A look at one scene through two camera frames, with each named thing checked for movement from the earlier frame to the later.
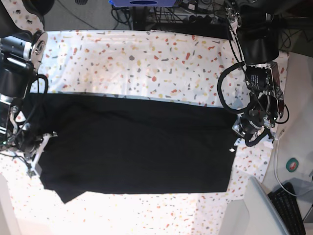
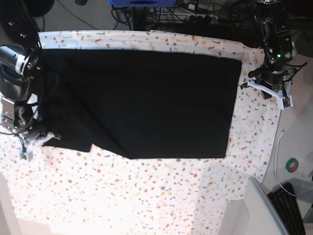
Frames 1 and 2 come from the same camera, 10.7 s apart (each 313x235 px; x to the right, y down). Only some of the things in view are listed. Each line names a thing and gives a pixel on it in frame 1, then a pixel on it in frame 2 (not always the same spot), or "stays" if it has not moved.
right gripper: x=268 y=105 -> x=279 y=49
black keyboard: x=287 y=207 stays
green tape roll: x=292 y=164 stays
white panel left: x=9 y=224 stays
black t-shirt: x=111 y=143 -> x=139 y=104
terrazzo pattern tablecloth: x=178 y=67 stays
